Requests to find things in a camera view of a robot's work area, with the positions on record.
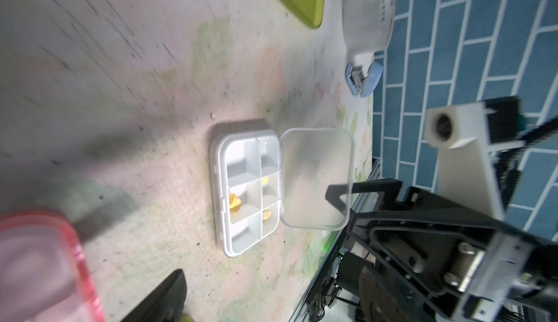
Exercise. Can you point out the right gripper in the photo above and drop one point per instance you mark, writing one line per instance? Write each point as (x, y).
(433, 258)

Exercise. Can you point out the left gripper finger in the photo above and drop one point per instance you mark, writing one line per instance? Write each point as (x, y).
(165, 303)

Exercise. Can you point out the pink pillbox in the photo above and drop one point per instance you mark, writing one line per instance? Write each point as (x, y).
(44, 275)

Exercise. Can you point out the clear pillbox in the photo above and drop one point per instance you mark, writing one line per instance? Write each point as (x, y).
(261, 179)

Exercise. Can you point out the blue tape dispenser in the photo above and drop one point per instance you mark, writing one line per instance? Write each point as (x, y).
(363, 74)

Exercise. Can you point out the clear tape roll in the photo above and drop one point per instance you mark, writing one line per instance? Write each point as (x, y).
(368, 25)

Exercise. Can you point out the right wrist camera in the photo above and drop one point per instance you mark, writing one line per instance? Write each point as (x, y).
(465, 136)

